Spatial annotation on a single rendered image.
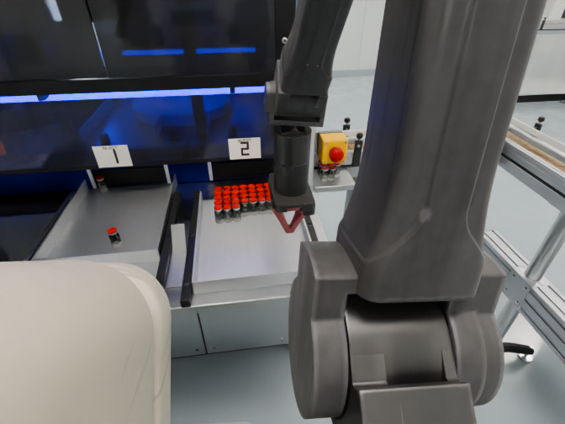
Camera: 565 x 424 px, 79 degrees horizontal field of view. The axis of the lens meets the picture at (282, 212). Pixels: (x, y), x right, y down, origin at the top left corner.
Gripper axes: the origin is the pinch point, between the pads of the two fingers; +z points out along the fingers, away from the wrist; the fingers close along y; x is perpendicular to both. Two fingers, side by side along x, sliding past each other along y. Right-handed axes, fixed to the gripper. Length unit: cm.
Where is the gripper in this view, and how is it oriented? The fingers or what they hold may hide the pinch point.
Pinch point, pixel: (289, 229)
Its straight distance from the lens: 63.2
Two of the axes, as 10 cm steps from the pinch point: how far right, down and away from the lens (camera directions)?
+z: -0.1, 8.0, 6.0
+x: -9.9, 0.7, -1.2
